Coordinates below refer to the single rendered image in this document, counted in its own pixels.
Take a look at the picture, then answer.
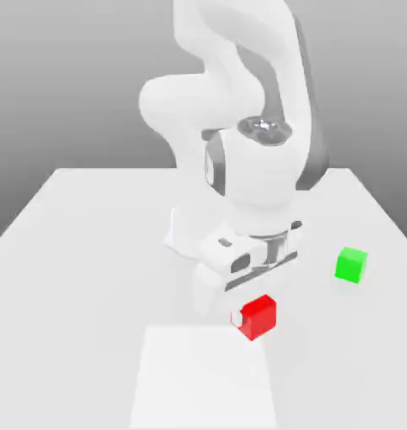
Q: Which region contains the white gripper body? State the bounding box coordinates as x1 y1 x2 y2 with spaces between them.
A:
192 250 300 319

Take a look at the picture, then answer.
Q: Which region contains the small red cube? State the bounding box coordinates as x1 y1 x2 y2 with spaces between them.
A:
237 294 278 343

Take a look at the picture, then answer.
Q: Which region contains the small green cube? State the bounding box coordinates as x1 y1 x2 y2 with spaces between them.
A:
334 246 369 285

